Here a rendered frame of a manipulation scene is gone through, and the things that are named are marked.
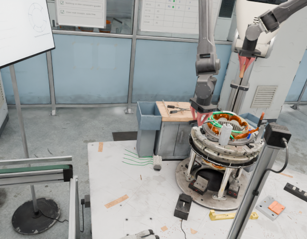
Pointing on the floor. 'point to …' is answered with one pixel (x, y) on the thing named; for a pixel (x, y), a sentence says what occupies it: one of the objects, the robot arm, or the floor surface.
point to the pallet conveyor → (39, 171)
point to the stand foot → (19, 223)
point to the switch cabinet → (273, 68)
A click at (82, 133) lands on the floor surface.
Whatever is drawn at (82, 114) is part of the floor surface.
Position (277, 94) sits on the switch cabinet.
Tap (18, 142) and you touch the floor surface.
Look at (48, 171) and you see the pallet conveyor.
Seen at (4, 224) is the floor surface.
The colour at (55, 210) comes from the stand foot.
